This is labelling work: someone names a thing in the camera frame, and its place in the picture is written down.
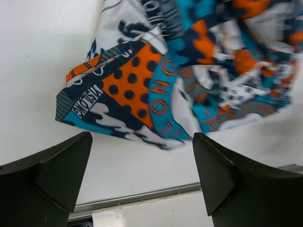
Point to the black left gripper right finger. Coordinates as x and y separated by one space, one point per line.
241 192

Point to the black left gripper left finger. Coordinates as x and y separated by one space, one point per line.
41 190

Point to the colourful patterned shorts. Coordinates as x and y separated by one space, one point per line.
159 71

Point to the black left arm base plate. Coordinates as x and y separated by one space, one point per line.
80 223

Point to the aluminium front rail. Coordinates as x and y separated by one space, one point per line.
114 184

